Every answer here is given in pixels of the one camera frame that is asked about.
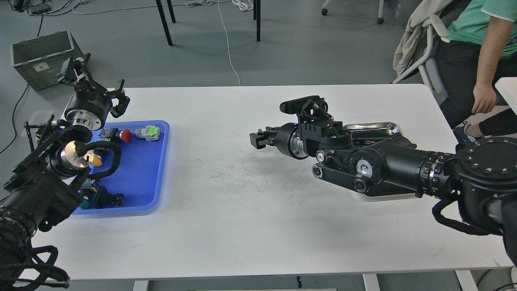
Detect green push button switch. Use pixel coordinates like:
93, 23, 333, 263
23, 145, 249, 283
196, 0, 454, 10
79, 179, 99, 209

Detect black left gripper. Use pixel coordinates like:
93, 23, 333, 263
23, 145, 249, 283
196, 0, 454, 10
58, 53, 130, 131

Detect white office chair with cloth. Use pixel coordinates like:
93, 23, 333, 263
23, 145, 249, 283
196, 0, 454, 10
393, 0, 470, 103

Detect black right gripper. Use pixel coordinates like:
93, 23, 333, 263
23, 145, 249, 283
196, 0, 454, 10
249, 123, 308, 159

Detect person in green shirt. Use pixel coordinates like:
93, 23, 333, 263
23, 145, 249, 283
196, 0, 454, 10
436, 0, 517, 144

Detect silver metal tray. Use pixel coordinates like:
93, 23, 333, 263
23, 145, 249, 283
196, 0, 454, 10
343, 122, 403, 140

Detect black table legs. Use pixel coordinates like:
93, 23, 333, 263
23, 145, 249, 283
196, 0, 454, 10
156, 0, 261, 46

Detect person's hand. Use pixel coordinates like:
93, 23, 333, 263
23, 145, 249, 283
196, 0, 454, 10
471, 83, 496, 115

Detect red push button switch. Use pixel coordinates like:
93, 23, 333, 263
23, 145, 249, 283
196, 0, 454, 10
98, 128, 132, 143

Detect yellow push button switch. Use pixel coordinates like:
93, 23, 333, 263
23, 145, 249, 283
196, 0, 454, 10
85, 148, 110, 167

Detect white cable on floor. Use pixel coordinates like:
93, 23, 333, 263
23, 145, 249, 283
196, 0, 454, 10
185, 0, 253, 86

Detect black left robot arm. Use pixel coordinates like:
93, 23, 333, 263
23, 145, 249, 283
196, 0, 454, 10
0, 53, 130, 291

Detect blue plastic tray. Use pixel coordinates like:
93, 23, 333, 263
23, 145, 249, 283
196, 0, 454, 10
73, 120, 170, 215

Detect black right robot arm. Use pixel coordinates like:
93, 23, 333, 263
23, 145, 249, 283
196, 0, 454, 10
250, 95, 517, 264

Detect grey plastic crate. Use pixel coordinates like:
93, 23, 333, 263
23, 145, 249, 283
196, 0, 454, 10
11, 31, 83, 91

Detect green grey switch part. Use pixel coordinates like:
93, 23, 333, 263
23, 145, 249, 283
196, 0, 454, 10
135, 125, 160, 142

